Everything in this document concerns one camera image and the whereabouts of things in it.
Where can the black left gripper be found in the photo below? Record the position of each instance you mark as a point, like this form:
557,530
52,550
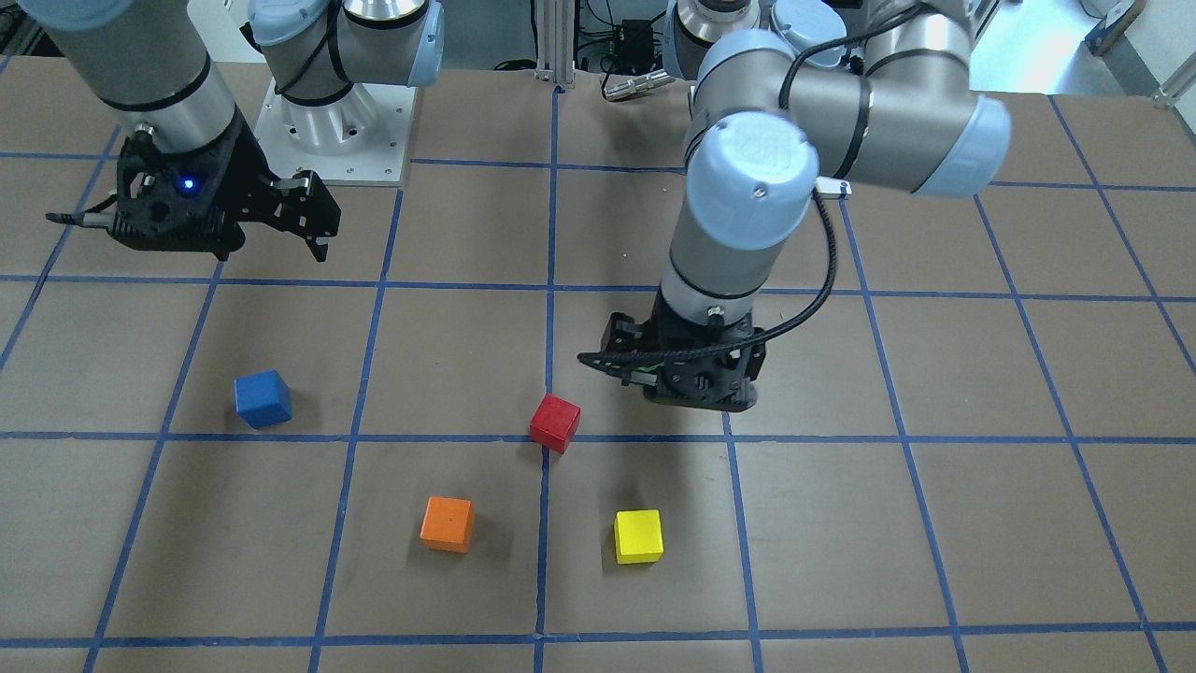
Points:
622,337

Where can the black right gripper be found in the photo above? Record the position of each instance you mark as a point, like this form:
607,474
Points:
245,176

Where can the red wooden block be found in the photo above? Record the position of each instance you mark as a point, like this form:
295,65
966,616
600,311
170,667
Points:
554,423

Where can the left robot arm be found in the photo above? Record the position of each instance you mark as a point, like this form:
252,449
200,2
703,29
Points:
784,95

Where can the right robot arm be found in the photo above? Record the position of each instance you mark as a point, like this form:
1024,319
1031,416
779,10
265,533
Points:
146,61

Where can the yellow wooden block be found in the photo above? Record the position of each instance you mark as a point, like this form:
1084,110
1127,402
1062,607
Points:
638,536

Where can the blue wooden block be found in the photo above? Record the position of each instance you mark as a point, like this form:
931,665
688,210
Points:
263,399

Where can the orange wooden block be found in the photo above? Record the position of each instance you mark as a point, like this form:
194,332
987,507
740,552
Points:
448,524

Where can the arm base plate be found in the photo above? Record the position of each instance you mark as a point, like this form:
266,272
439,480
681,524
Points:
349,134

